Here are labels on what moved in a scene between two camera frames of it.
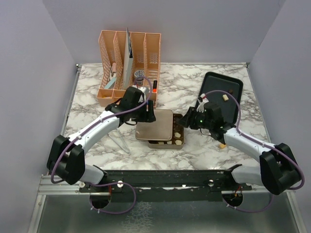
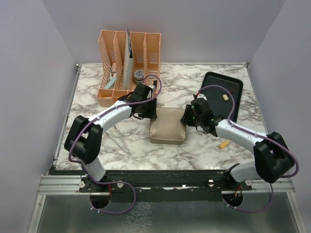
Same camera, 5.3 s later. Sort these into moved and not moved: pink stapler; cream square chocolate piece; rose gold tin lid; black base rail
Moved: rose gold tin lid
Not moved: pink stapler; cream square chocolate piece; black base rail
